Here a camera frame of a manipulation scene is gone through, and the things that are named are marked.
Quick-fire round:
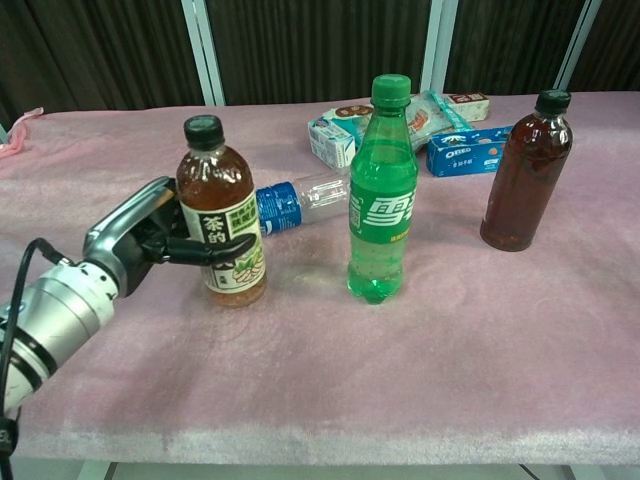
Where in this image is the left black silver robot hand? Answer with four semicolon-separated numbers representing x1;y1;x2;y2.
82;175;260;300

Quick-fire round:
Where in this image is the labelled amber tea bottle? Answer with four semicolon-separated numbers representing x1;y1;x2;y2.
174;114;268;309

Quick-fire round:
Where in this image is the unlabelled dark red bottle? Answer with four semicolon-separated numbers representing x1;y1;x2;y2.
479;89;574;253

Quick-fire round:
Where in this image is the empty blue label water bottle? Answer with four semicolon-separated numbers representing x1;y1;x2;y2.
255;172;351;238

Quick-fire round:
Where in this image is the small white blue carton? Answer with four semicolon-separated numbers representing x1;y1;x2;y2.
307;115;362;169

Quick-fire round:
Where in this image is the green soda bottle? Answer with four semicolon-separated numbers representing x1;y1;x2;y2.
347;73;419;305

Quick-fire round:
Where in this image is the pink fleece table cloth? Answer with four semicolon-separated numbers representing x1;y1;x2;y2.
0;91;640;466

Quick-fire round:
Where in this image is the teal clear snack packet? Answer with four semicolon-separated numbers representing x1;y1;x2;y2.
399;89;474;151

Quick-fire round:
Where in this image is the blue cookie box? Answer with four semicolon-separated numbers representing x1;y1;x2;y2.
425;124;516;178

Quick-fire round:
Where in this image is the long white red biscuit box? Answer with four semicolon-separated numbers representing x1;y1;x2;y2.
332;92;491;124

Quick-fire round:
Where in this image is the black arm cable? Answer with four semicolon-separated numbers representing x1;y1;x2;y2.
0;238;76;480

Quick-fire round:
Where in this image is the white partition post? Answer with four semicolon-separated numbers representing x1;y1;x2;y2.
553;0;607;95
421;0;460;97
180;0;227;107

